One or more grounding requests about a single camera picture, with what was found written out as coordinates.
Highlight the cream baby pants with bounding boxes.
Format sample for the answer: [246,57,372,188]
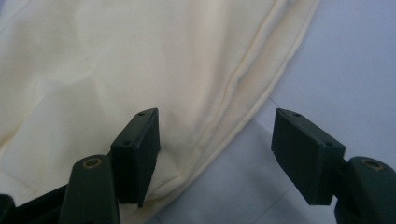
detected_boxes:
[0,0,321,224]

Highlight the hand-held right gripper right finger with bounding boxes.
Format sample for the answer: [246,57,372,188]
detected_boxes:
[270,107,347,207]

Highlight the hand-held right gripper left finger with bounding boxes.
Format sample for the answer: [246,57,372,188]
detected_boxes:
[109,107,162,209]

